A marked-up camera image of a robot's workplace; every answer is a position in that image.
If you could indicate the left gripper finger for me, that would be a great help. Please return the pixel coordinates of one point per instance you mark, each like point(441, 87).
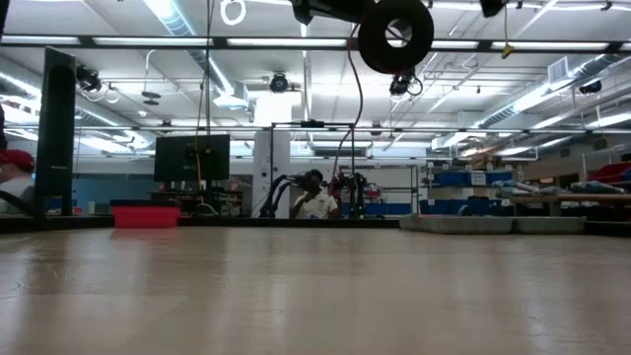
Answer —
point(357, 10)

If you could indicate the yellow hanging plug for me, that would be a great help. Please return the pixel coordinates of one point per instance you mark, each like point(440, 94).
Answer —
point(508, 50)

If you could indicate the white ceiling vent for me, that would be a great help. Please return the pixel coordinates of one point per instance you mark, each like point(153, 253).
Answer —
point(559, 70)

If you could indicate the black ceiling device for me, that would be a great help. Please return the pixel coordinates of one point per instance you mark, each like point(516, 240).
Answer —
point(590, 87)

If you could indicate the black overhead light bar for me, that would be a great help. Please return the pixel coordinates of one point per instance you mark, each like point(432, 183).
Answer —
point(148, 42)

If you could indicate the blue storage bins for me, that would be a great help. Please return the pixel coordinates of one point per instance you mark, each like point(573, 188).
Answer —
point(453, 178)

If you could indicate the grey wrapped bundle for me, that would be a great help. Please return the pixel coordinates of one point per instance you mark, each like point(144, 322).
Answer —
point(522, 187)
point(596, 187)

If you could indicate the person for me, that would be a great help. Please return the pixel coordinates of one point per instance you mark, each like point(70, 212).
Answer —
point(315, 204)
point(15, 163)

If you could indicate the red shelf bin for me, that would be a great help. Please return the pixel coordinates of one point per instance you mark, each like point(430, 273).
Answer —
point(611, 173)

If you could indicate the black monitor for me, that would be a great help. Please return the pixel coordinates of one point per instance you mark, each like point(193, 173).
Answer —
point(177, 158)

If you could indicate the wooden workbench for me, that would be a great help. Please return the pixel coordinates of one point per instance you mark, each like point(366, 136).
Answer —
point(591, 197)

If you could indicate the grey plastic tool case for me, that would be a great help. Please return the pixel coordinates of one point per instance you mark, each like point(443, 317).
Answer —
point(493, 226)

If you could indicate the red plastic bin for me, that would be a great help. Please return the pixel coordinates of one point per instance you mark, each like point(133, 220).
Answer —
point(145, 218)

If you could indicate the black ceiling camera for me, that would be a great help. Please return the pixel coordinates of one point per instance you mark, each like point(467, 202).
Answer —
point(401, 86)
point(89, 79)
point(279, 83)

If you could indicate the black gantry frame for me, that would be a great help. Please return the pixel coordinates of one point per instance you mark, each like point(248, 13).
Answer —
point(312, 123)

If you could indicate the black aluminium table frame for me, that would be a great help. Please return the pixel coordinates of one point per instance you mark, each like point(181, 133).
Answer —
point(236, 222)

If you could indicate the black upright post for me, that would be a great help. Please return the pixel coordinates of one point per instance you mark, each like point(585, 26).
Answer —
point(54, 148)

